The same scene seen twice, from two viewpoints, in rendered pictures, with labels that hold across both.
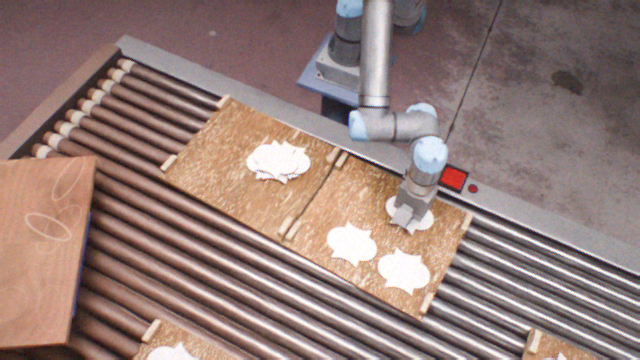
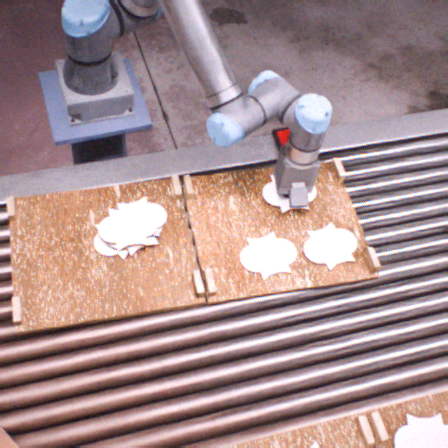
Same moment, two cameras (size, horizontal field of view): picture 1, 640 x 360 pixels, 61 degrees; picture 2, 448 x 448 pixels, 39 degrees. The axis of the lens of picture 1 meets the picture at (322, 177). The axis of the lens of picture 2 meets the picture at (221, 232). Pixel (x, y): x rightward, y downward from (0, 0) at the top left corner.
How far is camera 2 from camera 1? 0.59 m
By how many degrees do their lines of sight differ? 25
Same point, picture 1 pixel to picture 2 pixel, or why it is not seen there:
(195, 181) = (62, 308)
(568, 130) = (262, 60)
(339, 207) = (225, 231)
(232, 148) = (66, 248)
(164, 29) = not seen: outside the picture
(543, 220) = (383, 128)
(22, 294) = not seen: outside the picture
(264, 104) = (51, 183)
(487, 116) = (187, 87)
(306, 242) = (228, 284)
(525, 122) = not seen: hidden behind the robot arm
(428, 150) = (314, 109)
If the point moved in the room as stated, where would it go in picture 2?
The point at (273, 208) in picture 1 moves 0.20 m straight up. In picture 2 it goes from (167, 276) to (169, 228)
